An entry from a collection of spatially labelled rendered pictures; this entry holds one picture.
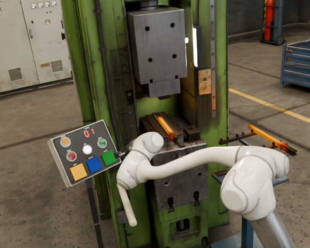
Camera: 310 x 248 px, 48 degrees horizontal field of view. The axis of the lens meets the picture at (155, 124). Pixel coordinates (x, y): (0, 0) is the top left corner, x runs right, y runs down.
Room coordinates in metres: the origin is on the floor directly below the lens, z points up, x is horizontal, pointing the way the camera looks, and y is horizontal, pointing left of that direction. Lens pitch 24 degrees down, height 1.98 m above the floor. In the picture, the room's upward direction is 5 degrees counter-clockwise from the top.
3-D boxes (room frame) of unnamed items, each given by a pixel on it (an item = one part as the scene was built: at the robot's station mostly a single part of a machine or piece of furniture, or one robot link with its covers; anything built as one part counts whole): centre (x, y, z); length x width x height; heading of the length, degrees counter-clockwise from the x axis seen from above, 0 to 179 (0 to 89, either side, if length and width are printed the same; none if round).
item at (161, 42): (2.23, -0.07, 1.56); 0.42 x 0.39 x 0.40; 13
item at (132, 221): (1.85, 0.23, 0.62); 0.44 x 0.05 x 0.05; 13
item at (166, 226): (2.25, -0.08, 0.23); 0.55 x 0.37 x 0.47; 13
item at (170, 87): (2.22, -0.03, 1.32); 0.42 x 0.20 x 0.10; 13
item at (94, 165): (1.71, 0.37, 1.01); 0.07 x 0.05 x 0.07; 128
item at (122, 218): (2.05, 0.30, 0.36); 0.09 x 0.07 x 0.12; 103
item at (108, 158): (1.77, 0.29, 1.01); 0.07 x 0.05 x 0.07; 128
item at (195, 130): (2.12, -0.24, 0.95); 0.12 x 0.08 x 0.06; 13
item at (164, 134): (2.22, -0.03, 0.96); 0.42 x 0.20 x 0.09; 13
